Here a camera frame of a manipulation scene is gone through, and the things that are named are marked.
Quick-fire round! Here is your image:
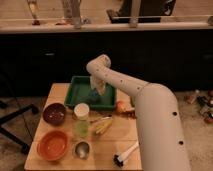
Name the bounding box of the blue sponge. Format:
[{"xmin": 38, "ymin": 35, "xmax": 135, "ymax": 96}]
[{"xmin": 88, "ymin": 90, "xmax": 100, "ymax": 103}]

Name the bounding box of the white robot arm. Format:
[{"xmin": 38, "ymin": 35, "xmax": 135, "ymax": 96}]
[{"xmin": 86, "ymin": 55, "xmax": 191, "ymax": 171}]

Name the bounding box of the green plastic tray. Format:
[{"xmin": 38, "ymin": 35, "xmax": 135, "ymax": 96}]
[{"xmin": 64, "ymin": 76, "xmax": 116, "ymax": 111}]

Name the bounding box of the red yellow apple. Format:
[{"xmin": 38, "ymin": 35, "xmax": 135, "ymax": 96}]
[{"xmin": 116, "ymin": 101, "xmax": 127, "ymax": 114}]

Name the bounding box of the green bottle with white lid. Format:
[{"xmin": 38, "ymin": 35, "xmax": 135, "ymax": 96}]
[{"xmin": 74, "ymin": 103, "xmax": 90, "ymax": 138}]

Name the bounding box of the yellow banana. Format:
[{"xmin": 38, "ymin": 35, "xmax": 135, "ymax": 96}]
[{"xmin": 95, "ymin": 120, "xmax": 112, "ymax": 134}]

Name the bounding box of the dark purple bowl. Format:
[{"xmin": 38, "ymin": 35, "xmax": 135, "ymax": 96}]
[{"xmin": 42, "ymin": 103, "xmax": 66, "ymax": 126}]

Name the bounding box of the wooden table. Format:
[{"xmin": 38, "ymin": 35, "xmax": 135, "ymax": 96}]
[{"xmin": 23, "ymin": 82, "xmax": 144, "ymax": 171}]

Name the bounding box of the small metal cup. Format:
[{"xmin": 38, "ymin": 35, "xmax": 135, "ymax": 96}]
[{"xmin": 74, "ymin": 141, "xmax": 90, "ymax": 160}]

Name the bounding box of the orange bowl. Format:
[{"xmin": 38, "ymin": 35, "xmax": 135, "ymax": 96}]
[{"xmin": 37, "ymin": 130, "xmax": 69, "ymax": 161}]

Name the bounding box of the dark long counter cabinet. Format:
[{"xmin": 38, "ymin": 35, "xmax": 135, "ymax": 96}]
[{"xmin": 0, "ymin": 21, "xmax": 213, "ymax": 98}]

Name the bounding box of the black office chair base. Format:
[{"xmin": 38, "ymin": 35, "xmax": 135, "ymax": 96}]
[{"xmin": 0, "ymin": 100, "xmax": 39, "ymax": 154}]

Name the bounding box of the white handled black brush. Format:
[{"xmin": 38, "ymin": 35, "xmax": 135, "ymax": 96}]
[{"xmin": 113, "ymin": 142, "xmax": 139, "ymax": 167}]

